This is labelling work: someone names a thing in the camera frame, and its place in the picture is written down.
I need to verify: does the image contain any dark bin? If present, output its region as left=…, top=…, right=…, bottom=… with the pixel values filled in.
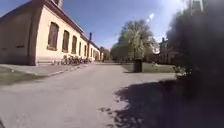
left=133, top=59, right=144, bottom=74

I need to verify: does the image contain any green tree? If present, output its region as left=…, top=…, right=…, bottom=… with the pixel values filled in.
left=110, top=19, right=157, bottom=62

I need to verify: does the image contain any dark chimney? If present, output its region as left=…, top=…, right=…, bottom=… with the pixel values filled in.
left=87, top=32, right=93, bottom=43

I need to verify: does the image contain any row of parked bicycles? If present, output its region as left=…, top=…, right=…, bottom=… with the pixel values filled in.
left=59, top=54, right=93, bottom=66

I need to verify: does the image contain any lawn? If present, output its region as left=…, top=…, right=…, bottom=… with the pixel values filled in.
left=121, top=61, right=178, bottom=74

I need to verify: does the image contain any grey asphalt road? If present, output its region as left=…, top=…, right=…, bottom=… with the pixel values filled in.
left=0, top=61, right=224, bottom=128

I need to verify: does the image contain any brown building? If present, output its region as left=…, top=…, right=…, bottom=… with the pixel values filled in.
left=157, top=37, right=181, bottom=65

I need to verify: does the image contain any raised grey pavement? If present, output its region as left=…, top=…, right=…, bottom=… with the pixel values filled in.
left=0, top=62, right=88, bottom=78

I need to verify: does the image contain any long yellow building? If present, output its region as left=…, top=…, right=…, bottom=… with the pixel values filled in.
left=0, top=0, right=102, bottom=67

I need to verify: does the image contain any large dark tree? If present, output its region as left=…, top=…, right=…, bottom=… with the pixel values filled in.
left=165, top=0, right=224, bottom=101

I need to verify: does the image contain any grass patch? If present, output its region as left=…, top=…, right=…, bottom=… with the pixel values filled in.
left=0, top=65, right=46, bottom=86

